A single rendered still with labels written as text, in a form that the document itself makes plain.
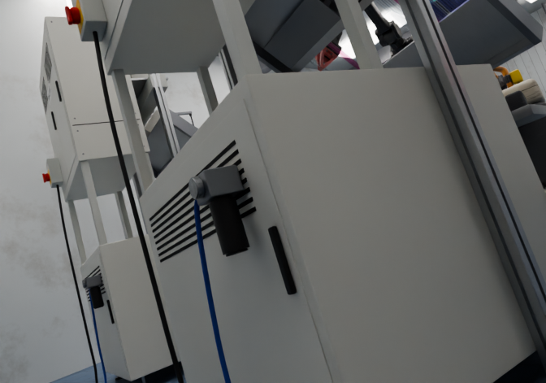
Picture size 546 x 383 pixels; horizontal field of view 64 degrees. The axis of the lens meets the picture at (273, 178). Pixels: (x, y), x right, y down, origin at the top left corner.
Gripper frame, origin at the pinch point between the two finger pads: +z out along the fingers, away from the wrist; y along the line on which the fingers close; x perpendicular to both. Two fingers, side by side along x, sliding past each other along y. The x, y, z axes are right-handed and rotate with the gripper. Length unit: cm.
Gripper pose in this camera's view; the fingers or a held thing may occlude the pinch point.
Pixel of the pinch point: (321, 67)
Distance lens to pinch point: 164.6
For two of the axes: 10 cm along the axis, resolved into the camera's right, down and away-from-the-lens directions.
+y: 4.7, -3.0, -8.3
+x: 8.2, 4.9, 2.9
